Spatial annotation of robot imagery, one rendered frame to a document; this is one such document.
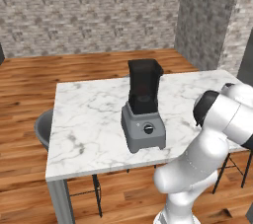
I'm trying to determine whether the grey blender with black jar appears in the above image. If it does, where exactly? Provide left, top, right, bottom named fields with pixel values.
left=121, top=62, right=167, bottom=155

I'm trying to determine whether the grey bar stool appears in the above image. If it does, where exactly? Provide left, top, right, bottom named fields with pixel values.
left=34, top=108, right=104, bottom=218

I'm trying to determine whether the marble top island table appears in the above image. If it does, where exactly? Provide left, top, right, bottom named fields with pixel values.
left=44, top=69, right=253, bottom=224

